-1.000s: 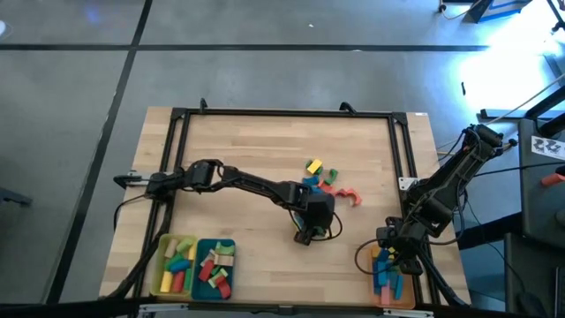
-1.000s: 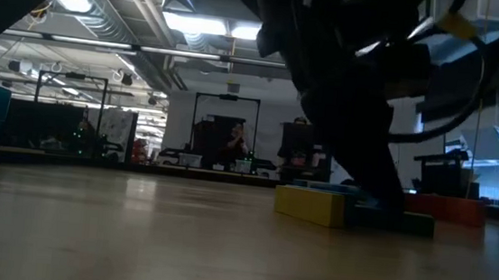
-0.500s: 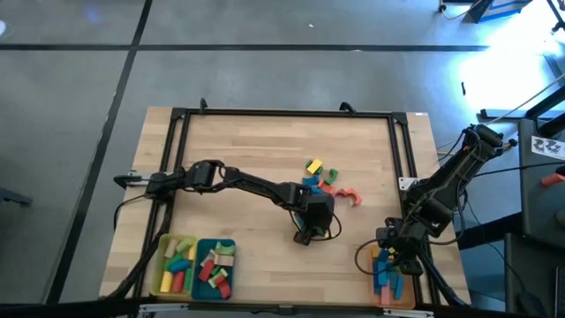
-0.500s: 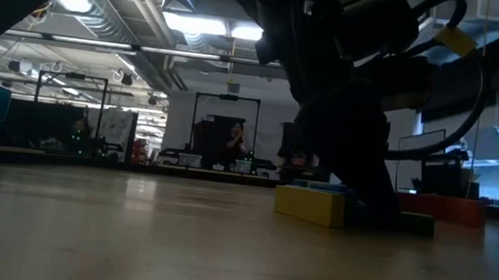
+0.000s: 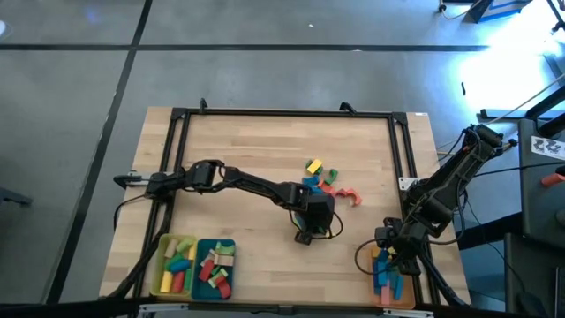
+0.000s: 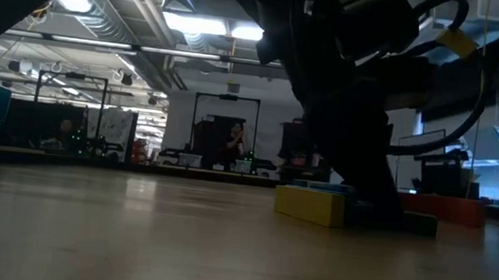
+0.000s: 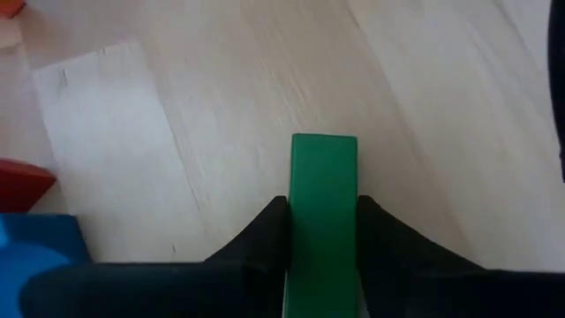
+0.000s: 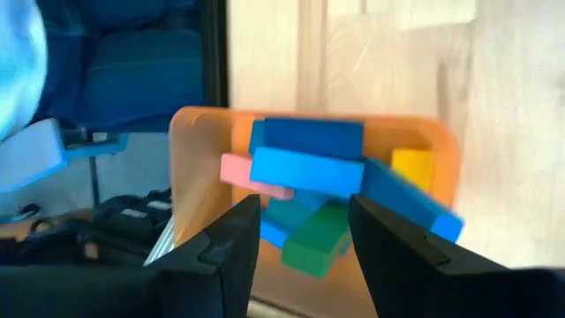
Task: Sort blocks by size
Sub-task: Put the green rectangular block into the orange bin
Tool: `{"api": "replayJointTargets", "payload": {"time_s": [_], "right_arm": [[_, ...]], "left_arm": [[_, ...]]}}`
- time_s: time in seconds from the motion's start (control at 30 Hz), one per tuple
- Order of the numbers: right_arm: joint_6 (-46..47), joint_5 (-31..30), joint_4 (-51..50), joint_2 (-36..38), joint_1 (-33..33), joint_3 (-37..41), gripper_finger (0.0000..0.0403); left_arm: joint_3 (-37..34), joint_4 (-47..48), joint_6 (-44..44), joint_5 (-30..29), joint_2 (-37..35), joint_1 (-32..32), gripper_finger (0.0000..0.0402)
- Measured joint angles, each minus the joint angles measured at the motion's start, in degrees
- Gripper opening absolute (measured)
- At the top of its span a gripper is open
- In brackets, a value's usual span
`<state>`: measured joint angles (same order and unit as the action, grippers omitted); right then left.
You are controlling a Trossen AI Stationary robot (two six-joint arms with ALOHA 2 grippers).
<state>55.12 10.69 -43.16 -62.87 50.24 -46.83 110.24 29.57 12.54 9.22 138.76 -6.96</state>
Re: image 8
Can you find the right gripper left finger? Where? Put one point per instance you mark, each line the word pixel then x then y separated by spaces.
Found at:
pixel 132 291

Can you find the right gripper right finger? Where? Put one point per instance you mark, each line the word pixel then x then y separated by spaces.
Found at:
pixel 441 287

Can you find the yellow short block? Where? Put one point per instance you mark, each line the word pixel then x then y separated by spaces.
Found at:
pixel 412 170

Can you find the pink plank block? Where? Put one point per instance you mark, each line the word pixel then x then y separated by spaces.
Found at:
pixel 240 172

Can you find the teal plank block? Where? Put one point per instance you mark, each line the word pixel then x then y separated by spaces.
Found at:
pixel 289 212

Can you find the dark blue plank block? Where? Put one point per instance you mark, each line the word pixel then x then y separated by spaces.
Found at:
pixel 313 137

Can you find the black bag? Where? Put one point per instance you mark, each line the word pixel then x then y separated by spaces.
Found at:
pixel 88 229

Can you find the orange plastic tray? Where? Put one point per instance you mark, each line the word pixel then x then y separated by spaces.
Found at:
pixel 198 176

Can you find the pale blue plastic part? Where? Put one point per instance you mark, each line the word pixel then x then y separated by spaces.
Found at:
pixel 31 154

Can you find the blue chair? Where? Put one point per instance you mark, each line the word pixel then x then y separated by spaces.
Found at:
pixel 141 75

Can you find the silver table bracket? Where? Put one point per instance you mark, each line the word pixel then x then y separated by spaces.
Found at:
pixel 159 243

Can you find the black table frame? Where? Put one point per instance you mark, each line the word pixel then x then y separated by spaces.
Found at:
pixel 215 53

